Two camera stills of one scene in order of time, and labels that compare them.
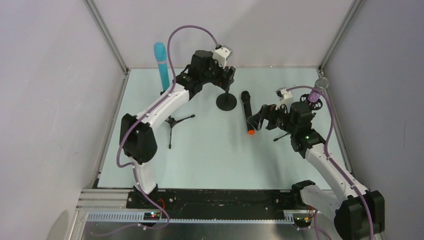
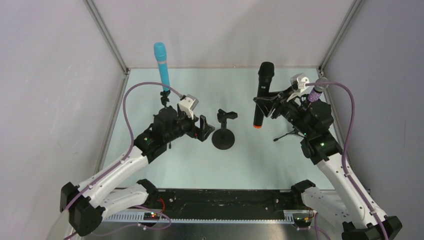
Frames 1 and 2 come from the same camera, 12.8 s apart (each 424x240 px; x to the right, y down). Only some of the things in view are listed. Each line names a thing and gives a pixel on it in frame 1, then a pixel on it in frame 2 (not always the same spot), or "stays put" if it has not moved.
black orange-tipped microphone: [246, 97] -> [266, 73]
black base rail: [213, 202] stays put
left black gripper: [226, 76] -> [199, 128]
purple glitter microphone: [321, 84] stays put
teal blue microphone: [160, 53] stays put
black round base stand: [226, 101] -> [223, 138]
